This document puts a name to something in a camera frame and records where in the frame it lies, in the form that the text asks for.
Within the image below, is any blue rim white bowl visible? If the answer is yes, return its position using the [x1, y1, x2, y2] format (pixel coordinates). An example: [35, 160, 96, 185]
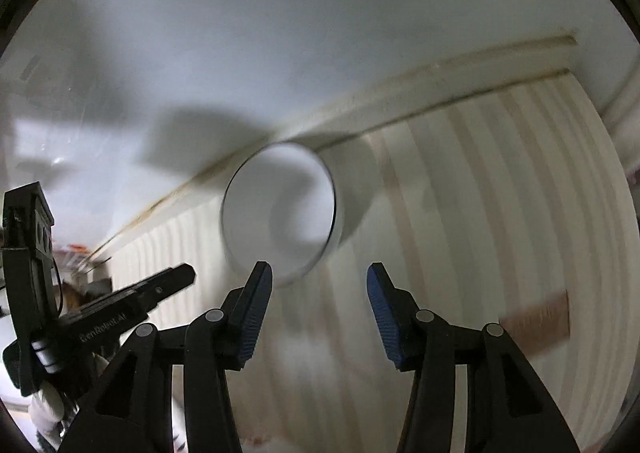
[220, 142, 346, 288]

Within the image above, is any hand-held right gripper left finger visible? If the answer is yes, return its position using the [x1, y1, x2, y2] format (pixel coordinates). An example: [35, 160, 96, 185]
[59, 261, 274, 453]

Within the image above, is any person's left hand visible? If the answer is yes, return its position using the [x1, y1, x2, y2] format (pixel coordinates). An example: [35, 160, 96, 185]
[28, 372, 77, 440]

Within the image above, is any brown square coaster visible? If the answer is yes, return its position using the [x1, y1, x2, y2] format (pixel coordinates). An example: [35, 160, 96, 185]
[498, 289, 571, 350]

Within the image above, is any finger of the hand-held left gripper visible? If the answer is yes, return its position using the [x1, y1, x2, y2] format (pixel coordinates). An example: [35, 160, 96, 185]
[107, 262, 197, 315]

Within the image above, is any striped cat print tablecloth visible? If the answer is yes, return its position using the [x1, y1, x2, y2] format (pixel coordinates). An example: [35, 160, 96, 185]
[107, 72, 640, 453]

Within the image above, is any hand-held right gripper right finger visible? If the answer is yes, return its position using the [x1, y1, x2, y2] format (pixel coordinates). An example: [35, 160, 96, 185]
[366, 261, 581, 453]

